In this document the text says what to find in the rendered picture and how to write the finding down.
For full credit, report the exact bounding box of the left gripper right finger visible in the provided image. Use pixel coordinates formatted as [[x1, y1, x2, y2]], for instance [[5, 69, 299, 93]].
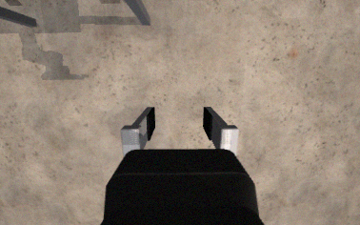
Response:
[[203, 106, 240, 156]]

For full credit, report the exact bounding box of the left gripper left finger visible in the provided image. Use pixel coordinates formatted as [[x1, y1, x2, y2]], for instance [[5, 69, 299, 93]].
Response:
[[120, 106, 156, 156]]

